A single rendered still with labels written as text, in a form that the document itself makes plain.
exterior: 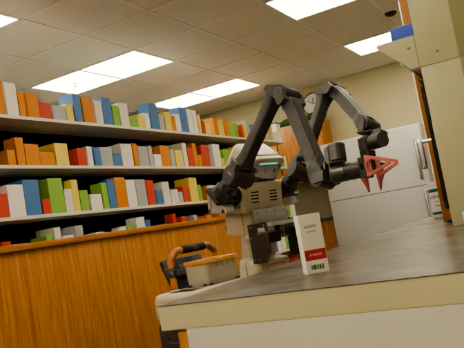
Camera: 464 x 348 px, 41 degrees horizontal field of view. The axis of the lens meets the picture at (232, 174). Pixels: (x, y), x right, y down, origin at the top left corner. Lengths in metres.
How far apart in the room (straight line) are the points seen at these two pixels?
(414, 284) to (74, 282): 2.59
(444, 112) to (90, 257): 2.11
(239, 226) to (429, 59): 1.13
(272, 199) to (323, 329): 1.82
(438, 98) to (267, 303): 1.12
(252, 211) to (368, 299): 1.70
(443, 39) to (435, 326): 1.20
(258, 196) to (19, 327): 1.24
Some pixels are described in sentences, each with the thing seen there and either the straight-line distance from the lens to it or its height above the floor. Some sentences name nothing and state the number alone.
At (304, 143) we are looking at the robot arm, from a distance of 2.14.
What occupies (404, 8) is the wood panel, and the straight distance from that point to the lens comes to 2.37.
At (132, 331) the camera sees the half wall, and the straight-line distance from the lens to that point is 3.62.
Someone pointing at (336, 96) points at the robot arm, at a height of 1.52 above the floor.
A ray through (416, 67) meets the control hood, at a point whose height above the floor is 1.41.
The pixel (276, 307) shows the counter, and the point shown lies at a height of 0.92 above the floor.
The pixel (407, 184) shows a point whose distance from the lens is 6.92.
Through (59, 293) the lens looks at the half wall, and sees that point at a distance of 3.22.
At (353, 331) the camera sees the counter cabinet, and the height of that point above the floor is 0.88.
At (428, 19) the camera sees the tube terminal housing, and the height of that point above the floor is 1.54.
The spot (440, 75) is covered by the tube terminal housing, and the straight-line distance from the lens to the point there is 1.92.
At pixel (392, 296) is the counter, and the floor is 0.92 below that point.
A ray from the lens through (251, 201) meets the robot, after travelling 2.58.
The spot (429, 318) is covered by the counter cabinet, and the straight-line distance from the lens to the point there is 0.87.
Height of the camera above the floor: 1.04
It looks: 5 degrees up
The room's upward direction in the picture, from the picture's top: 10 degrees counter-clockwise
